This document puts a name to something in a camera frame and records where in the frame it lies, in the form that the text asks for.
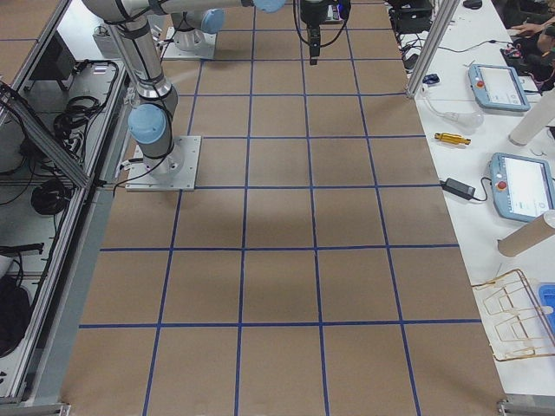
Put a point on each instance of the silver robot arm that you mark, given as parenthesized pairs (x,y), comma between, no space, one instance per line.
(190,28)
(150,124)

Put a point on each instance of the small blue black device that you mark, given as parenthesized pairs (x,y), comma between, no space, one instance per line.
(431,79)

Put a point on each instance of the black power brick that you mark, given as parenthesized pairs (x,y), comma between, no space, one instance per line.
(458,188)

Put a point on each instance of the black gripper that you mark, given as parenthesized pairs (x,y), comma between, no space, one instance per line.
(311,15)

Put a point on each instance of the blue teach pendant near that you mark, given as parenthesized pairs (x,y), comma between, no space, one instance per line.
(522,187)

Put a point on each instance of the blue plastic tray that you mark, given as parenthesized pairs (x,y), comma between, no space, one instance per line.
(546,293)

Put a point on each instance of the blue teach pendant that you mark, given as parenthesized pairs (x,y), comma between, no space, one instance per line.
(522,187)
(497,88)

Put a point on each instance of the blue teach pendant far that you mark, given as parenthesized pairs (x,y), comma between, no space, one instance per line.
(497,88)

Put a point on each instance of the cardboard tube near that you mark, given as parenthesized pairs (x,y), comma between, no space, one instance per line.
(528,235)

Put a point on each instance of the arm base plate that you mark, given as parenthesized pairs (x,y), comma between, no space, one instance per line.
(177,172)
(204,52)

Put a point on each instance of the aluminium frame post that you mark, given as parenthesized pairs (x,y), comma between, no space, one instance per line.
(430,46)

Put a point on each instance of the gold wire rack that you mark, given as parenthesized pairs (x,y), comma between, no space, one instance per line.
(515,320)

